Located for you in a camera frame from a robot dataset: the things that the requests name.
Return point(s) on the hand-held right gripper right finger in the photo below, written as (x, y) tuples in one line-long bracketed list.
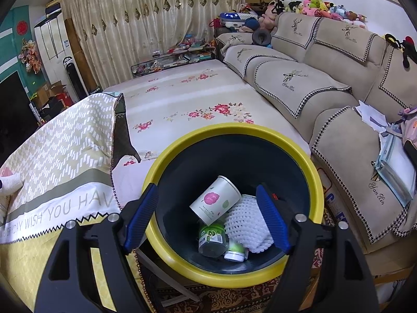
[(273, 221)]

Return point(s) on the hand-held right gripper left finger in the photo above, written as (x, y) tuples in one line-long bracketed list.
[(143, 218)]

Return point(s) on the white foam net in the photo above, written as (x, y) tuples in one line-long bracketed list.
[(247, 225)]

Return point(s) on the green and white drink bottle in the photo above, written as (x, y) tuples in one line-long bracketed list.
[(235, 254)]

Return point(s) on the green label plastic jar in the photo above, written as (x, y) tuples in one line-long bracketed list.
[(211, 239)]

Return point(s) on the cream paper cup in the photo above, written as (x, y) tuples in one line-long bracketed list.
[(211, 202)]

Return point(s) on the yellow rimmed dark bin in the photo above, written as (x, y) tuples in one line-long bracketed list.
[(195, 156)]

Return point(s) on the printed cardboard box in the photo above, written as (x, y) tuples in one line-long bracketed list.
[(329, 199)]

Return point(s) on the patterned red rug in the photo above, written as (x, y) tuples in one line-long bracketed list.
[(228, 300)]

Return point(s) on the yellow patterned tablecloth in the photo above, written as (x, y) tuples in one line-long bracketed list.
[(58, 156)]

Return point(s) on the floral bed sheet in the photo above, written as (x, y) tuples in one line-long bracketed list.
[(195, 94)]

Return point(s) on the clear plastic document bags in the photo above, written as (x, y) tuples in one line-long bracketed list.
[(397, 169)]

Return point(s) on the beige sofa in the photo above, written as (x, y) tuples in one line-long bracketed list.
[(293, 88)]

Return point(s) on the white papers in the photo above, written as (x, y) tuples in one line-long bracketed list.
[(371, 115)]

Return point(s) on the open cardboard boxes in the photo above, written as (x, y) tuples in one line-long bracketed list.
[(53, 96)]

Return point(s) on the cluttered low glass stand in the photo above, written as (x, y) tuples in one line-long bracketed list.
[(176, 55)]

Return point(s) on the black television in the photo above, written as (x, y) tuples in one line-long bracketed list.
[(16, 111)]

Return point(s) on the grey neck pillow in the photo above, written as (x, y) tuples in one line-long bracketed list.
[(262, 37)]

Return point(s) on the artificial flower decoration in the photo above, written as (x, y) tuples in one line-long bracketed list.
[(30, 55)]

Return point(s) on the beige embroidered curtain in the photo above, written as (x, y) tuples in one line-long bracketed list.
[(146, 16)]

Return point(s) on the blue star print bag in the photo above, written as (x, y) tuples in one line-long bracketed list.
[(236, 19)]

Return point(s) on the black and red plush toy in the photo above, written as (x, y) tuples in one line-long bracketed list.
[(402, 49)]

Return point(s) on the row of plush toys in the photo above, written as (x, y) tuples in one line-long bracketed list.
[(312, 6)]

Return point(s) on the red round wall ornament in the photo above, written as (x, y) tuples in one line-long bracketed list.
[(21, 27)]

